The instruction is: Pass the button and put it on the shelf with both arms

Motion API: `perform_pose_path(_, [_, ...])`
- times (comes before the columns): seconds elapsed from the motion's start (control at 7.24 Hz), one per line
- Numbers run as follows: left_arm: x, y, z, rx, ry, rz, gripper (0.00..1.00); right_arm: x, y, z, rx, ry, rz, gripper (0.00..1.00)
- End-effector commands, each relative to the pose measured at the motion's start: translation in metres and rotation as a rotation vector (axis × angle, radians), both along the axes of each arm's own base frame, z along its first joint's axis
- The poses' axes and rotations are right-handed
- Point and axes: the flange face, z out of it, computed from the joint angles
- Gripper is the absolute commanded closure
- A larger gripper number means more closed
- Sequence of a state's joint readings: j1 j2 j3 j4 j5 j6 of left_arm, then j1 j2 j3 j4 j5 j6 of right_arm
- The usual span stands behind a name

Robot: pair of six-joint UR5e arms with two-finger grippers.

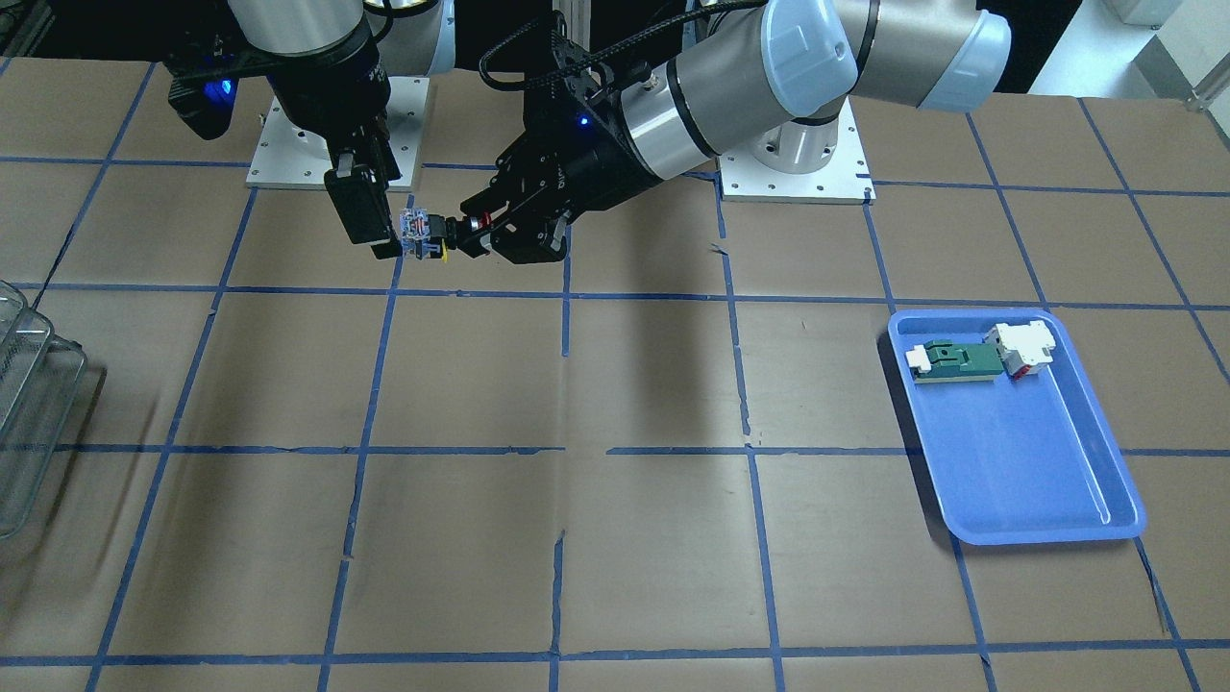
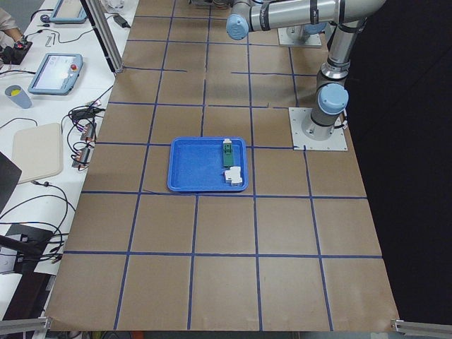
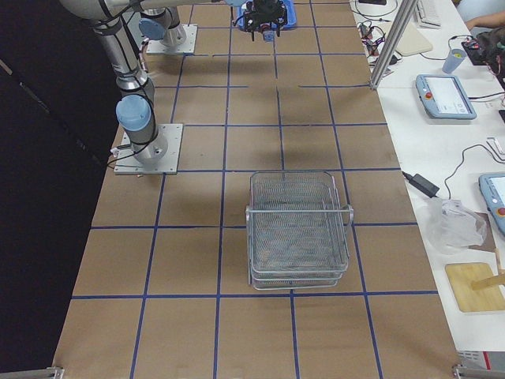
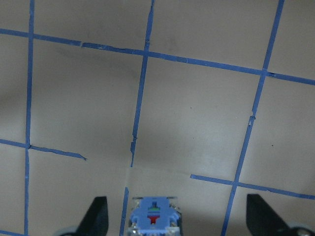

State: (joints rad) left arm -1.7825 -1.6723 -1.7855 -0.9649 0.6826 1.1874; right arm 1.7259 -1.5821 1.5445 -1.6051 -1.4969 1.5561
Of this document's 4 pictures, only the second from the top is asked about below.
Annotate black monitor stand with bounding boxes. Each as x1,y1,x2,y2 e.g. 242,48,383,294
1,223,53,274

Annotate black joystick box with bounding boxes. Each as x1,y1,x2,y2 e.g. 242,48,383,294
1,42,32,65

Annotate white circuit breaker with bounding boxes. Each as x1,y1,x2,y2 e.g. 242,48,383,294
224,166,244,186

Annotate teach pendant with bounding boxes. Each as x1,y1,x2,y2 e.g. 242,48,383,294
49,0,87,24
28,53,83,95

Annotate grey cup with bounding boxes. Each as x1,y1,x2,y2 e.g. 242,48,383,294
4,85,32,109

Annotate blue plastic tray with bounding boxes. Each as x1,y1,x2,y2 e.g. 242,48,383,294
167,136,249,193

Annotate beige pad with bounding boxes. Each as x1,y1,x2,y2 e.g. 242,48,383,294
12,123,64,184

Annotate far teach pendant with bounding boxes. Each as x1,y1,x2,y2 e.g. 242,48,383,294
49,0,87,24

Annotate green terminal block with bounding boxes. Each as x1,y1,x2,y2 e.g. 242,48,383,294
222,138,234,168

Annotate black power adapter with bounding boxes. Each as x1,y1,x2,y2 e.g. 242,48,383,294
114,14,131,28

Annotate aluminium frame post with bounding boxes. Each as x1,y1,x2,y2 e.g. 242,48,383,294
81,0,124,73

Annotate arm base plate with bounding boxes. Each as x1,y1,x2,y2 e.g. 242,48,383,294
289,107,348,151
278,26,322,48

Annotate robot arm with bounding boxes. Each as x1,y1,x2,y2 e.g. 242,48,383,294
302,1,385,141
213,0,345,40

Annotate person hand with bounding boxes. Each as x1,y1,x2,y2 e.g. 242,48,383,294
3,28,23,42

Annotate near teach pendant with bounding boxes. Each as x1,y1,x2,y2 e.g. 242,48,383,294
28,53,83,95

